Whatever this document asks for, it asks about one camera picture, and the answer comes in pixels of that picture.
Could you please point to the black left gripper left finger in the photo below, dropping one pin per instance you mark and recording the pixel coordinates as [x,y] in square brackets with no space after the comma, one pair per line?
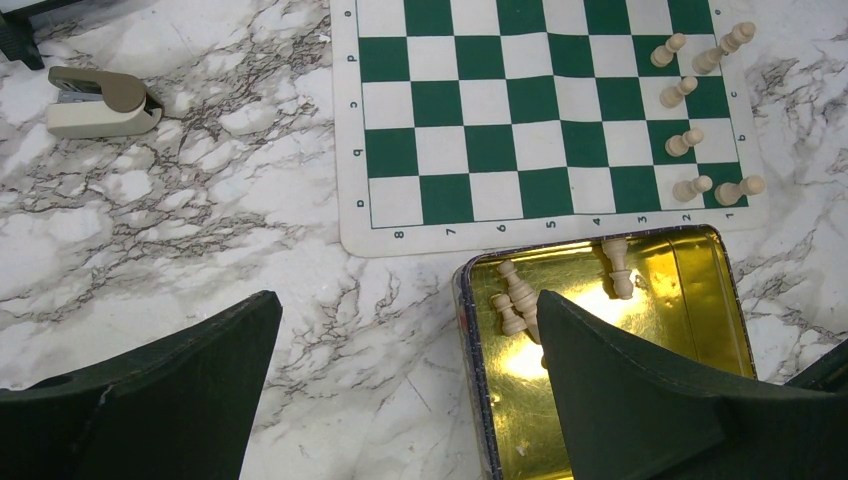
[180,407]

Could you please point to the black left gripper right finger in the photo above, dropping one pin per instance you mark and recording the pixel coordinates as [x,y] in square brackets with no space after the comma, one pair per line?
[630,409]

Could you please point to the white pawn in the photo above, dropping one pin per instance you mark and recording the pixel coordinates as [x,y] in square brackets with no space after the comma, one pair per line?
[688,190]
[665,53]
[672,96]
[678,145]

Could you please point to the white pawn chess piece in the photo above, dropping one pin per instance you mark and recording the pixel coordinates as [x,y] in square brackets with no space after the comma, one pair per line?
[728,194]

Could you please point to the gold tin white pieces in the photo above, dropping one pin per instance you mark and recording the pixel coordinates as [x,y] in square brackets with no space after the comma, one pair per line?
[685,300]

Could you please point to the green white chess board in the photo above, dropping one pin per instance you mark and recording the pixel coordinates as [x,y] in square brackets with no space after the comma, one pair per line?
[468,125]

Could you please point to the white chess piece on board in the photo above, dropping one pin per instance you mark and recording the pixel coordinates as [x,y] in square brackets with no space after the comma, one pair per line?
[709,60]

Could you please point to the small tan clip object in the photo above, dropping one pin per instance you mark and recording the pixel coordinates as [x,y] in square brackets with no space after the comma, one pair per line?
[96,104]

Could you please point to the small whiteboard on stand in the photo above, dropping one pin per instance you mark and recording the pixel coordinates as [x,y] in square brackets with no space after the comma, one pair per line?
[17,33]

